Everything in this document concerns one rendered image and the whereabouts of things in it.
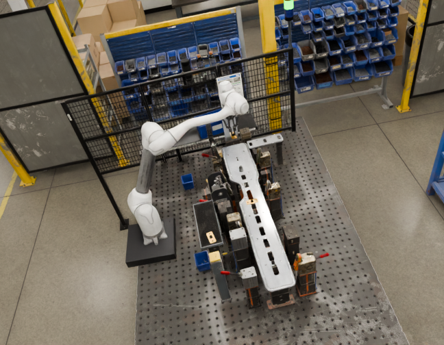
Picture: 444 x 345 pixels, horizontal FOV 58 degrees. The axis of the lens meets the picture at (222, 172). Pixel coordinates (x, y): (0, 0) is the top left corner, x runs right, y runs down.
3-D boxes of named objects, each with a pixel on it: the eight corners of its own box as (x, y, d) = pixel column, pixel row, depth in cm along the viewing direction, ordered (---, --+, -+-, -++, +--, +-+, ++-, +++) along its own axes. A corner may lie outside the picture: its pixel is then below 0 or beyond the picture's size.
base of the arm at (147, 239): (145, 249, 296) (143, 244, 293) (140, 228, 313) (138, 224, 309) (168, 241, 299) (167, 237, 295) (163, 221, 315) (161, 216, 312)
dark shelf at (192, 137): (257, 129, 342) (257, 126, 340) (155, 154, 338) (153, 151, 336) (251, 115, 358) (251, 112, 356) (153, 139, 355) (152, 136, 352)
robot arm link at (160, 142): (170, 133, 263) (162, 124, 273) (149, 150, 262) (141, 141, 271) (179, 146, 273) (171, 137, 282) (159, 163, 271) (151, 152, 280)
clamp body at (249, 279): (264, 307, 256) (259, 276, 231) (247, 311, 255) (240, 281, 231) (260, 294, 263) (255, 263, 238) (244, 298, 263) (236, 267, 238)
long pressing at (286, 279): (301, 284, 232) (301, 283, 231) (264, 294, 231) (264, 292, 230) (246, 142, 333) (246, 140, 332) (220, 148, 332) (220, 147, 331)
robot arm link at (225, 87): (217, 101, 282) (227, 109, 273) (213, 82, 271) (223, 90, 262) (230, 95, 285) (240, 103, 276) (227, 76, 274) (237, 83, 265)
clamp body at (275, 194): (285, 219, 305) (283, 187, 282) (270, 223, 305) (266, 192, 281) (281, 210, 312) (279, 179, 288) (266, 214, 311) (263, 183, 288)
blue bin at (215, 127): (235, 128, 342) (233, 116, 334) (201, 139, 338) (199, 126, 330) (229, 118, 354) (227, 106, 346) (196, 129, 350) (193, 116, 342)
